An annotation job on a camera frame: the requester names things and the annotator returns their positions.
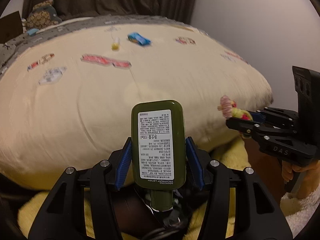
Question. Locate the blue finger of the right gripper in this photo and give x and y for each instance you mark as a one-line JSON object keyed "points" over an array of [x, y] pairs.
{"points": [[271, 115], [249, 128]]}

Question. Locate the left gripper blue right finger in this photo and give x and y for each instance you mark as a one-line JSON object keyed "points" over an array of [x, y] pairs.
{"points": [[194, 162]]}

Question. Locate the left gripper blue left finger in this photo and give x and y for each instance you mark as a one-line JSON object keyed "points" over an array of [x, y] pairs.
{"points": [[123, 163]]}

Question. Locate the red yellow snack wrapper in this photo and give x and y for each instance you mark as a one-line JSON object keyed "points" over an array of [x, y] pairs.
{"points": [[229, 109]]}

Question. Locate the green lotion bottle label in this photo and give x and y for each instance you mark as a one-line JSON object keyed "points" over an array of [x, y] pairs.
{"points": [[158, 150]]}

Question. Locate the black trash bag bin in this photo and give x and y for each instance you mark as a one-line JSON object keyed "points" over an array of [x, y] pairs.
{"points": [[138, 220]]}

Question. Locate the yellow fluffy blanket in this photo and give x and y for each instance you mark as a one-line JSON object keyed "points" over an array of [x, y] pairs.
{"points": [[61, 216]]}

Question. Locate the cream printed duvet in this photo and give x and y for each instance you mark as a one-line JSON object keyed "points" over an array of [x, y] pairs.
{"points": [[68, 101]]}

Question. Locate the small yellow white bottle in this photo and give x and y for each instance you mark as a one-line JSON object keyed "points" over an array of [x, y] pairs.
{"points": [[116, 44]]}

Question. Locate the blue snack packet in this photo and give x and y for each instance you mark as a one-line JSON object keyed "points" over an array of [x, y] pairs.
{"points": [[138, 39]]}

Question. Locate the small blue object on bed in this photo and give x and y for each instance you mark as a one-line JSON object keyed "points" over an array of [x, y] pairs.
{"points": [[32, 32]]}

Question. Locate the grey patterned bed sheet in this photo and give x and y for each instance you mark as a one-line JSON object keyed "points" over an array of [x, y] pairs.
{"points": [[11, 50]]}

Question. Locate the plush toy with cap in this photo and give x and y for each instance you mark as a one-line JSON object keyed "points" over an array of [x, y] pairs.
{"points": [[42, 15]]}

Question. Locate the dark wooden headboard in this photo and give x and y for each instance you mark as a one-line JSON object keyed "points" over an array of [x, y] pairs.
{"points": [[10, 27]]}

